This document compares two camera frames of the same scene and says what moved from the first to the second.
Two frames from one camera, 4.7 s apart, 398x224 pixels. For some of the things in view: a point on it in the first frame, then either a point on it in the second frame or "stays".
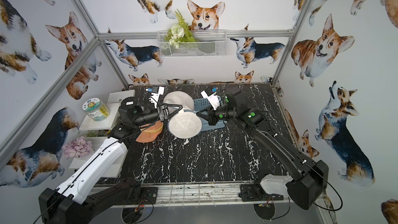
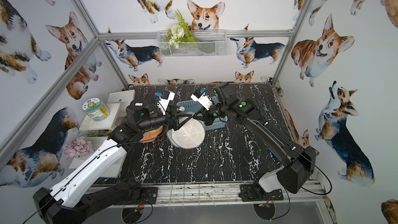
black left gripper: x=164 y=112 -> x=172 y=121
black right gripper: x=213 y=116 stays
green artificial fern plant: x=180 y=32 stays
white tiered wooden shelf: x=113 y=100 stays
